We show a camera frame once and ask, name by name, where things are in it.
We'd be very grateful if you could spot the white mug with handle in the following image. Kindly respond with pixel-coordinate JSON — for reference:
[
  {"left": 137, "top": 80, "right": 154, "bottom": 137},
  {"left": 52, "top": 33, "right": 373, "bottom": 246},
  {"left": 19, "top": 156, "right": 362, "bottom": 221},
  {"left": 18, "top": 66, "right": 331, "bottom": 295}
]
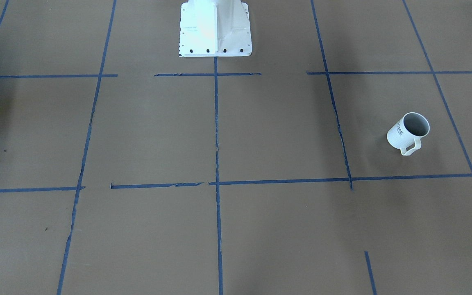
[{"left": 386, "top": 112, "right": 430, "bottom": 156}]

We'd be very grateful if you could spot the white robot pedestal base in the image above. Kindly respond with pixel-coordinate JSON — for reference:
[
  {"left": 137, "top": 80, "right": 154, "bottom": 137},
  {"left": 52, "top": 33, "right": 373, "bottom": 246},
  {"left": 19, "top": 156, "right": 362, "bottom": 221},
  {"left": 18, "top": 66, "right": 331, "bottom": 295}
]
[{"left": 179, "top": 0, "right": 253, "bottom": 57}]

